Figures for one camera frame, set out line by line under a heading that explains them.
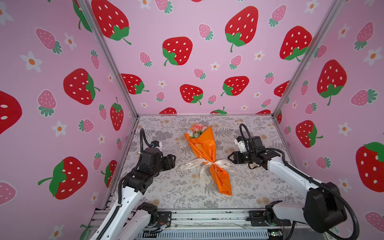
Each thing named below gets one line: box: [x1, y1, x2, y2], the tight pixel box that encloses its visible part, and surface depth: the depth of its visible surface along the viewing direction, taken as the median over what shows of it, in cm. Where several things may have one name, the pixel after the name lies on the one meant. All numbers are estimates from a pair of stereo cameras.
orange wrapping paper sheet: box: [184, 123, 232, 196], surface depth 92 cm
